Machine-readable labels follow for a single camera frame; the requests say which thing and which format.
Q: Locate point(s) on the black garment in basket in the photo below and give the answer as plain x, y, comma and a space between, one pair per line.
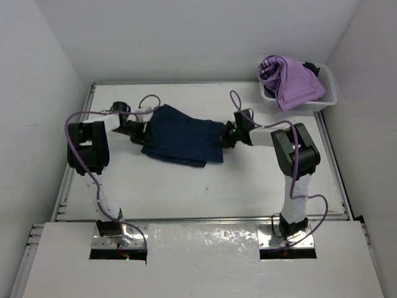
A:
312, 67

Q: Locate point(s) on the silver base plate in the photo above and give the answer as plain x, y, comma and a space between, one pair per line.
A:
269, 237
110, 235

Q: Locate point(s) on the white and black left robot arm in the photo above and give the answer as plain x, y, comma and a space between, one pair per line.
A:
88, 154

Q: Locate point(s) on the purple folded garment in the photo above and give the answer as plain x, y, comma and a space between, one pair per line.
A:
291, 83

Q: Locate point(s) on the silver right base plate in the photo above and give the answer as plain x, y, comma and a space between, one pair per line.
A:
269, 237

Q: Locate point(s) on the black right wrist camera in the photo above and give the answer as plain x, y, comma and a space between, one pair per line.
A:
244, 119

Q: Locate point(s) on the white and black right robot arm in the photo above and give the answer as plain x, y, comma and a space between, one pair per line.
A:
297, 157

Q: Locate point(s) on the dark blue denim trousers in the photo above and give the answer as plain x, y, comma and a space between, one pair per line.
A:
183, 140

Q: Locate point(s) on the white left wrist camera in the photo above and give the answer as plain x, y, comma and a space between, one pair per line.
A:
143, 114

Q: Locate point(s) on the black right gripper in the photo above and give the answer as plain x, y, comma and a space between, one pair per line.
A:
224, 139

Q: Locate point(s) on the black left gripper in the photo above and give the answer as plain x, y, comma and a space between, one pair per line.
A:
143, 136

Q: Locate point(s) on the white plastic basket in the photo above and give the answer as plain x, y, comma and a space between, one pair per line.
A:
325, 77

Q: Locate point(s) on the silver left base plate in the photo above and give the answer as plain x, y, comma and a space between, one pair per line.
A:
110, 235

